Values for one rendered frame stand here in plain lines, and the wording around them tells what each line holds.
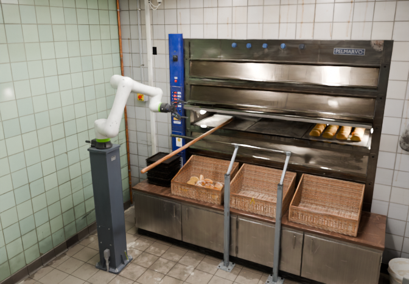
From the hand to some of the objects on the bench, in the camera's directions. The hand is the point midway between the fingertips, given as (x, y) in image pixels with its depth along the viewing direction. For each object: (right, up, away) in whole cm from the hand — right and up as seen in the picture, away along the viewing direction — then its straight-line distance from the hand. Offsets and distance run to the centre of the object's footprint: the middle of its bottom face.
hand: (186, 110), depth 323 cm
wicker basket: (+70, -88, +22) cm, 114 cm away
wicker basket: (+18, -81, +48) cm, 96 cm away
